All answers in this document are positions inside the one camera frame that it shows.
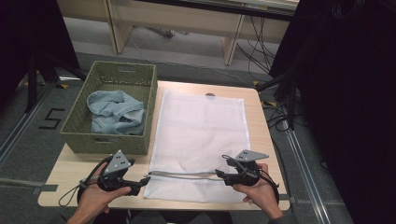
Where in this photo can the green woven basket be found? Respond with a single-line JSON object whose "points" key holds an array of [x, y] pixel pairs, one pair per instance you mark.
{"points": [[109, 109]]}

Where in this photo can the black metal stand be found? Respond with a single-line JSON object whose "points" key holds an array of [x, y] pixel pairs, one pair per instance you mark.
{"points": [[32, 84], [291, 99]]}

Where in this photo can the person's right hand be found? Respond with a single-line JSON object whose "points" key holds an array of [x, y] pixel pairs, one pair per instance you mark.
{"points": [[260, 194]]}

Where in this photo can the person's left hand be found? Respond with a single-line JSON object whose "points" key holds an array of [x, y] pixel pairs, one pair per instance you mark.
{"points": [[95, 194]]}

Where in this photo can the metal floor rail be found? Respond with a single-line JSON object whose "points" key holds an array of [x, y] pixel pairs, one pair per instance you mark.
{"points": [[21, 124], [306, 174]]}

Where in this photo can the black curtain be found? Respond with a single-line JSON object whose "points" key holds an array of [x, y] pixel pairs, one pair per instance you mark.
{"points": [[348, 93], [31, 37]]}

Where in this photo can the light wooden desk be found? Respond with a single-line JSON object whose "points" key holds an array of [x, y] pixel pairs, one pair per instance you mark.
{"points": [[174, 18]]}

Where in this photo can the person's dark lap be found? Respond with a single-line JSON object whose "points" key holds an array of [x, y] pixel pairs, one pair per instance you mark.
{"points": [[180, 217]]}

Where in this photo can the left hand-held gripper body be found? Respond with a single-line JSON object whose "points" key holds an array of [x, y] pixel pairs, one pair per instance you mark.
{"points": [[116, 166]]}

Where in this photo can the white cloth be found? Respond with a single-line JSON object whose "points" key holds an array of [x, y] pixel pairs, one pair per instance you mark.
{"points": [[199, 137]]}

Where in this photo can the grey power strip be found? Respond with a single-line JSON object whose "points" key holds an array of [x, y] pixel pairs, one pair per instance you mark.
{"points": [[166, 32]]}

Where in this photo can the light blue garment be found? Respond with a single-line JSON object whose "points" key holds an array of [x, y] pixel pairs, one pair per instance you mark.
{"points": [[116, 112]]}

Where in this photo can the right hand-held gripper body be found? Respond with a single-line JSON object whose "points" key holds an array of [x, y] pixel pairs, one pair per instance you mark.
{"points": [[246, 169]]}

